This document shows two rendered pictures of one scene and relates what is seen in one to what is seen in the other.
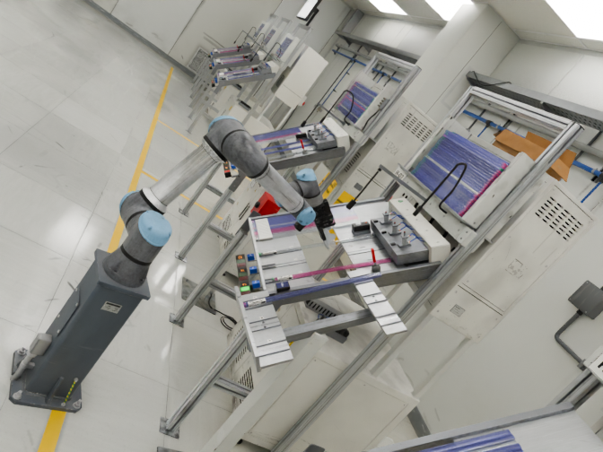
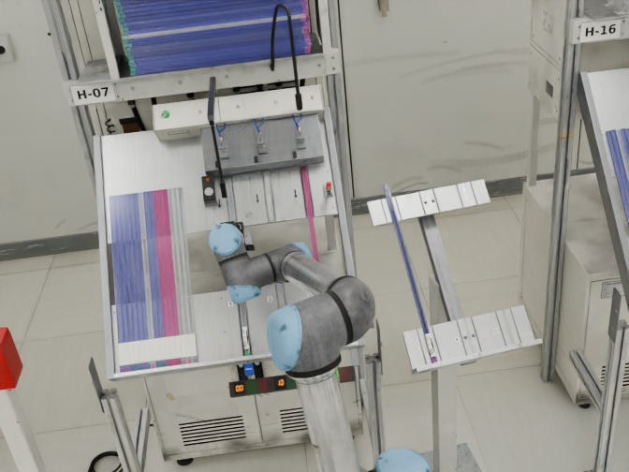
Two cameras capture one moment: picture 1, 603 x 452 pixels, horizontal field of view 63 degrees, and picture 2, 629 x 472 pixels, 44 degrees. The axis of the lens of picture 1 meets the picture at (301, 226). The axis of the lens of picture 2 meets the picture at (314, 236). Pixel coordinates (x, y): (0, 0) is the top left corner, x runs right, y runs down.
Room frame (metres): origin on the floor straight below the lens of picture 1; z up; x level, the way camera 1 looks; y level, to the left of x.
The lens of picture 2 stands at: (1.19, 1.52, 2.07)
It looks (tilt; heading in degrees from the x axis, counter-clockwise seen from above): 31 degrees down; 292
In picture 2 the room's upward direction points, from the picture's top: 6 degrees counter-clockwise
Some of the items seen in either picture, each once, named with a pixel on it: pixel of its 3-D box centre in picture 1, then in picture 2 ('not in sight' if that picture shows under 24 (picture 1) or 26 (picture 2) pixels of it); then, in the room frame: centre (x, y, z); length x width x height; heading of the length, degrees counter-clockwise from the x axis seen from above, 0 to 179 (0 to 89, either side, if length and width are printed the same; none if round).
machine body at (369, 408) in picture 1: (310, 369); (252, 334); (2.31, -0.49, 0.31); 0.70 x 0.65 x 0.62; 24
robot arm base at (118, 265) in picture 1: (131, 261); not in sight; (1.52, 0.38, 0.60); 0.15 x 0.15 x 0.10
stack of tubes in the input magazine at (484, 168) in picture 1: (462, 175); (213, 9); (2.21, -0.41, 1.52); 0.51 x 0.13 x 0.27; 24
